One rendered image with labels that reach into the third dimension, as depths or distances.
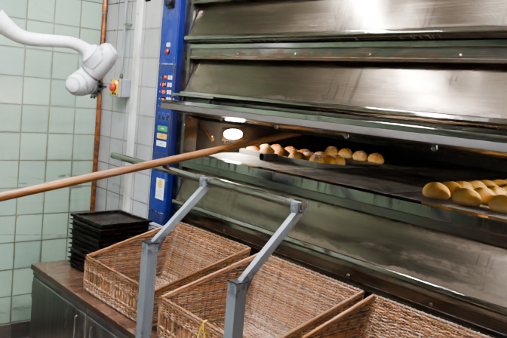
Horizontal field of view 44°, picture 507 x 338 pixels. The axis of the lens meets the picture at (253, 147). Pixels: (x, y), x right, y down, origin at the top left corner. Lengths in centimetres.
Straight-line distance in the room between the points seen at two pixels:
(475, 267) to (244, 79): 126
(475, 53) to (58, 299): 204
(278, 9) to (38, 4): 154
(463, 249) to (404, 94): 52
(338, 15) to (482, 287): 106
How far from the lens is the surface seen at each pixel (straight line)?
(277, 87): 252
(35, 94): 365
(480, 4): 201
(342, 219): 230
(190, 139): 306
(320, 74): 239
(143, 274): 220
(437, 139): 185
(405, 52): 213
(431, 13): 208
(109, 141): 369
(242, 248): 265
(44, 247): 381
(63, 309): 296
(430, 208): 205
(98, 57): 297
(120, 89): 346
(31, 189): 223
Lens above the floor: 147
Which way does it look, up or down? 5 degrees down
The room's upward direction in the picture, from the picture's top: 5 degrees clockwise
